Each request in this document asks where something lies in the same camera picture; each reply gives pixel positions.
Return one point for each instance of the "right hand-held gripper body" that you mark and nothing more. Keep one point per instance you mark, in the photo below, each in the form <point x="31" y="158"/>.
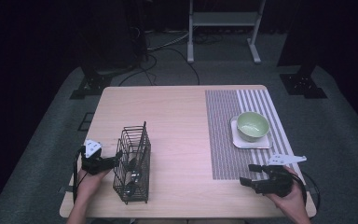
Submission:
<point x="276" y="182"/>

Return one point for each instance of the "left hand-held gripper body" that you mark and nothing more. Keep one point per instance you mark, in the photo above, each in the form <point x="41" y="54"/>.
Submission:
<point x="90" y="161"/>

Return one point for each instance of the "green bowl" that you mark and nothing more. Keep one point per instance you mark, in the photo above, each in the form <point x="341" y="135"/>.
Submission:
<point x="252" y="126"/>

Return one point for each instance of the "person's right hand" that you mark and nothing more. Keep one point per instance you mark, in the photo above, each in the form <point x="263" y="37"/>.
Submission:
<point x="295" y="199"/>

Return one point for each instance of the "white square plate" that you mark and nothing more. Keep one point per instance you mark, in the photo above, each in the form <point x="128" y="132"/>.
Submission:
<point x="254" y="144"/>

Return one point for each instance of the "dark floor hatch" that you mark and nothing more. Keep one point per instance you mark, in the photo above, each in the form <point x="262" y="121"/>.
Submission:
<point x="86" y="122"/>

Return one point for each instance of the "grey striped placemat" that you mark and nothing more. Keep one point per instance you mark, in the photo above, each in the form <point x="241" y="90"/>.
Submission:
<point x="223" y="140"/>

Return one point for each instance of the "black stand base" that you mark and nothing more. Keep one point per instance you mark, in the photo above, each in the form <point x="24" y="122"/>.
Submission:
<point x="303" y="85"/>
<point x="91" y="84"/>

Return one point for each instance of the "white metal stand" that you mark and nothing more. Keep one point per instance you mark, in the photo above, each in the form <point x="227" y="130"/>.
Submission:
<point x="223" y="18"/>

